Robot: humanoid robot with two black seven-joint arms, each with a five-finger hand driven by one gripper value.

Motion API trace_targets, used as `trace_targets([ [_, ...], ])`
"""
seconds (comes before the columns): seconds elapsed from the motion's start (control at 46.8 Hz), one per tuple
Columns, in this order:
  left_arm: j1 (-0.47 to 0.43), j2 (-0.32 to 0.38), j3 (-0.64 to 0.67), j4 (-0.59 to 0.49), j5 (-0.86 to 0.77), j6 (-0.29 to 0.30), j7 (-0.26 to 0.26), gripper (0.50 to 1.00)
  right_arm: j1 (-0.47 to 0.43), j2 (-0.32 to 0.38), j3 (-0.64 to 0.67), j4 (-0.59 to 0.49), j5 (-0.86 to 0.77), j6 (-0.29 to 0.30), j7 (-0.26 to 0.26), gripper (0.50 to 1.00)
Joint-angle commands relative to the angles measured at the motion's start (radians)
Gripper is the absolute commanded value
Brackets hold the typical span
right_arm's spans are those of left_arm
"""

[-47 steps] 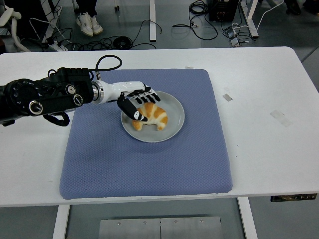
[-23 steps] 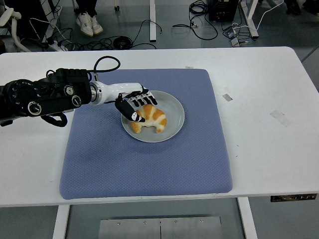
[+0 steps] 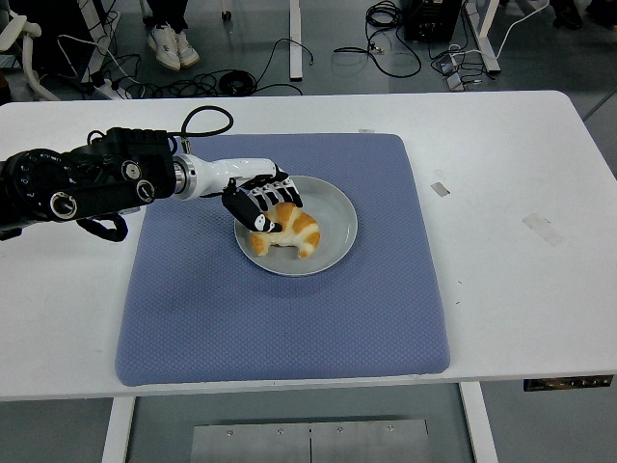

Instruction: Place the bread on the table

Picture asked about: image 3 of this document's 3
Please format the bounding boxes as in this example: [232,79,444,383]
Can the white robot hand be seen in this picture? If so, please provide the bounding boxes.
[195,157,305,234]

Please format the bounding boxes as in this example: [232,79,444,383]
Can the golden croissant bread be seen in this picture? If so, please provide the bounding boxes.
[249,202,322,259]

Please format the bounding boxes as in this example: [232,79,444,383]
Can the grey round plate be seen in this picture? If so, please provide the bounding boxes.
[233,175,360,278]

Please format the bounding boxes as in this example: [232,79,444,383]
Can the person's white shoe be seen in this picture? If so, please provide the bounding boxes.
[147,23,182,71]
[174,32,201,68]

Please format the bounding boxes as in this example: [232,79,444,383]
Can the white power strip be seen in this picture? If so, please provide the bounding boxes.
[94,79,127,101]

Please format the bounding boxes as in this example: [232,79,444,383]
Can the white desk leg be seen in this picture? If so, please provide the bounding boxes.
[465,0,502,74]
[288,0,304,81]

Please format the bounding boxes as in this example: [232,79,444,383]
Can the blue quilted mat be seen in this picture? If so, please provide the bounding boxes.
[114,133,452,389]

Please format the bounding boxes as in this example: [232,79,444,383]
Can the person's legs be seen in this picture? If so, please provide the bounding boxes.
[143,0,190,34]

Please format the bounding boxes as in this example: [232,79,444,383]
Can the black equipment box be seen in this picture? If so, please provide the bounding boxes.
[403,0,464,43]

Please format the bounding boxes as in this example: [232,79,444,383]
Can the white office chair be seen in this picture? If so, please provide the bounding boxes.
[0,10,62,102]

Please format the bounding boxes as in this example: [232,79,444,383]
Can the white table leg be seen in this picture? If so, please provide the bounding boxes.
[99,396,137,463]
[457,381,499,463]

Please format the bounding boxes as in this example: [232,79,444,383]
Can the grey metal plate with screws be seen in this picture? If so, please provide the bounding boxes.
[190,419,430,463]

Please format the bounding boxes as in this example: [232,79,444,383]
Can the clear tape piece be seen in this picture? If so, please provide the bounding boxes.
[522,212,566,247]

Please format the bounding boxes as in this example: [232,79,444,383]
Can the person's dark shoe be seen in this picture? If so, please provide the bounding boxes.
[551,0,584,30]

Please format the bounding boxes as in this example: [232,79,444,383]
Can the black table control panel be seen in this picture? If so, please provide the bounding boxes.
[523,374,614,393]

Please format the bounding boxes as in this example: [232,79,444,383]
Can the coiled black cable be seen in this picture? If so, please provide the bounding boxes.
[219,69,256,95]
[364,0,402,30]

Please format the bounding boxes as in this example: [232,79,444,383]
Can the thin black cable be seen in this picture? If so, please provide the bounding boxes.
[250,37,317,95]

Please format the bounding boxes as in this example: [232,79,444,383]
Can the long black cable loop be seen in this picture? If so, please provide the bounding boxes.
[333,21,423,78]

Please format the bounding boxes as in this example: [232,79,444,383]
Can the white cable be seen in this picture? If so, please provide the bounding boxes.
[495,0,551,59]

